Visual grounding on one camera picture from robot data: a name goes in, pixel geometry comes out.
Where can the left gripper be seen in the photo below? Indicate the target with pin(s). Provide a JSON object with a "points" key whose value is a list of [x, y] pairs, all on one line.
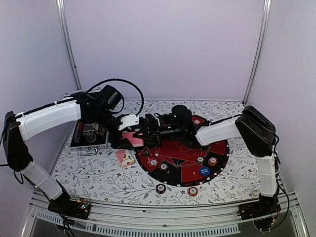
{"points": [[118, 144]]}

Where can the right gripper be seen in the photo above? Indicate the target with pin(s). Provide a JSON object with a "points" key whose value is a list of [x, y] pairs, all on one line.
{"points": [[153, 135]]}

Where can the dark chips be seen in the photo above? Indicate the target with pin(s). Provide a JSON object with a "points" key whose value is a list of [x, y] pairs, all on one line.
{"points": [[200, 160], [163, 167]]}

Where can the dark poker chip stack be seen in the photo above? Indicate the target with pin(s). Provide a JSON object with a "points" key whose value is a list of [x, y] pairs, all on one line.
{"points": [[160, 188]]}

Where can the blue small blind button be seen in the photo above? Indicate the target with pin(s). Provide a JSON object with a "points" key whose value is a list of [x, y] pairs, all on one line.
{"points": [[204, 171]]}

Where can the orange poker chip stack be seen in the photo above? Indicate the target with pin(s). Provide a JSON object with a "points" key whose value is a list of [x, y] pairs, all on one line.
{"points": [[192, 191]]}

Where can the red playing card deck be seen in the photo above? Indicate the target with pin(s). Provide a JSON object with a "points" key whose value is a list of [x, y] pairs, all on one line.
{"points": [[135, 142]]}

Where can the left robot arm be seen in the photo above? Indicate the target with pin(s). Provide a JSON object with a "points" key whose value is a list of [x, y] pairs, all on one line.
{"points": [[96, 104]]}

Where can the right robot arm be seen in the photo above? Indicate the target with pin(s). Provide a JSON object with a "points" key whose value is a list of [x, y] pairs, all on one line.
{"points": [[259, 136]]}

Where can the face-down red card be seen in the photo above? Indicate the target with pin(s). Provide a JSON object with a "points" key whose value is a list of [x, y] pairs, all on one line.
{"points": [[120, 155]]}

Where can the floral table cloth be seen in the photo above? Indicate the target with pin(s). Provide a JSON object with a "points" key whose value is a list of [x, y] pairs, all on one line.
{"points": [[101, 177]]}

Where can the round red black poker mat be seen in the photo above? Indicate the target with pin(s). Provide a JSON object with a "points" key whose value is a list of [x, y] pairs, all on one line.
{"points": [[181, 154]]}

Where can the aluminium poker case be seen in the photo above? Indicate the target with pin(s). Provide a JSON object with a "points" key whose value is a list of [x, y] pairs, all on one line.
{"points": [[88, 137]]}

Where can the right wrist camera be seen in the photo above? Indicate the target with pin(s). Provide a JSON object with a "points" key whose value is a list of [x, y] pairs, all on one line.
{"points": [[152, 120]]}

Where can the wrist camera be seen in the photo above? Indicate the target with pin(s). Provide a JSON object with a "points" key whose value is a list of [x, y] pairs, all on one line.
{"points": [[128, 121], [152, 120]]}

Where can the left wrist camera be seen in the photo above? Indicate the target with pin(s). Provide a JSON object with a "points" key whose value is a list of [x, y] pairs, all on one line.
{"points": [[128, 121]]}

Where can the front aluminium rail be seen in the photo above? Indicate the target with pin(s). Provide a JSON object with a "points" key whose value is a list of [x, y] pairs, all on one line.
{"points": [[129, 220]]}

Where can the left aluminium frame post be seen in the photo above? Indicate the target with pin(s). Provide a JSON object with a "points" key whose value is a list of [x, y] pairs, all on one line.
{"points": [[67, 41]]}

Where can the aluminium frame post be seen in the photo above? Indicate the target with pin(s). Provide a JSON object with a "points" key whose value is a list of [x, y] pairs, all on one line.
{"points": [[258, 52], [67, 41]]}

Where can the right aluminium frame post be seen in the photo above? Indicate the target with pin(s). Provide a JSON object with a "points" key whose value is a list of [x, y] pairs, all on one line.
{"points": [[258, 52]]}

